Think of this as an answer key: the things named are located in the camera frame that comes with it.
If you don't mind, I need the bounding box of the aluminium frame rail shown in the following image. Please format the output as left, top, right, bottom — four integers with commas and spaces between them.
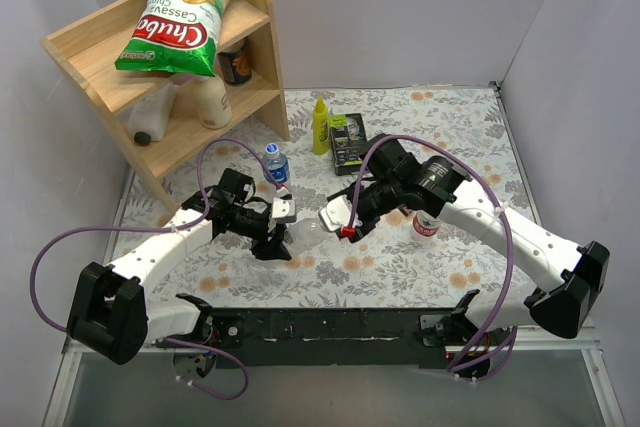
445, 316, 601, 352

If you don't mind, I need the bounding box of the wooden shelf rack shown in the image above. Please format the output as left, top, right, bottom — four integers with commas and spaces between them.
43, 0, 289, 211

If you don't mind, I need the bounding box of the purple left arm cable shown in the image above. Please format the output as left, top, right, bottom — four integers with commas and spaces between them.
29, 137, 291, 400

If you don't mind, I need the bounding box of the cream plastic bottle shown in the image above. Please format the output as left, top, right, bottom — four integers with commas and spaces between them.
191, 76, 232, 129

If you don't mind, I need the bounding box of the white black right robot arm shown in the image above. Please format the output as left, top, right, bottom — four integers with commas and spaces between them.
319, 134, 610, 345

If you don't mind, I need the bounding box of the dark orange drink can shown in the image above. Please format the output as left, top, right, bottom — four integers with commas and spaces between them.
217, 39, 252, 86

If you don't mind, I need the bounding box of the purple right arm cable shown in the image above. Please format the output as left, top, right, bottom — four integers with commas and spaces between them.
347, 134, 519, 381

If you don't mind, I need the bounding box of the clear bottle black cap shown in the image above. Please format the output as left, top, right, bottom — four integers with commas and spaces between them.
127, 83, 176, 147

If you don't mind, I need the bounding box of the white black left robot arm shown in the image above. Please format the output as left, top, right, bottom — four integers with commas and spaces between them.
66, 169, 296, 365

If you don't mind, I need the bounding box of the black green product box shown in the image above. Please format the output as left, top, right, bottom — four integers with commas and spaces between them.
329, 113, 368, 176

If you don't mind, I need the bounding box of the clear plastic bottle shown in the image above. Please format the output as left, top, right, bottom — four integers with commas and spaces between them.
284, 218, 326, 257

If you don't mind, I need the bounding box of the blue label water bottle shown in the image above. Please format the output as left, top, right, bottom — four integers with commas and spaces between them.
263, 143, 291, 196

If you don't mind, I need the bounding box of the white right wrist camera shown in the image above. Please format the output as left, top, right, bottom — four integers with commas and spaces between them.
318, 195, 362, 239

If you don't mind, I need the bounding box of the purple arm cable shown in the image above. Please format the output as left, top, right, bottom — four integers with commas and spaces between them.
29, 137, 291, 400
347, 134, 519, 381

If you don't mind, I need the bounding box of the red label water bottle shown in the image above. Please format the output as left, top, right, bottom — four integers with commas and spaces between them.
412, 211, 441, 239

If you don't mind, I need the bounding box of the yellow glue bottle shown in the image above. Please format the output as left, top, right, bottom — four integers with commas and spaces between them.
312, 97, 329, 155

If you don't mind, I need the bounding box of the floral table mat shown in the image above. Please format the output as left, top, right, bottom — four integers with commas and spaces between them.
149, 87, 535, 308

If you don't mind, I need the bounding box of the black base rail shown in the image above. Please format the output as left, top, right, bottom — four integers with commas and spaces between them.
180, 308, 473, 369

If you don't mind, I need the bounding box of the green cassava chips bag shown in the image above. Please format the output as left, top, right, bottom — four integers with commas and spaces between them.
114, 0, 230, 77

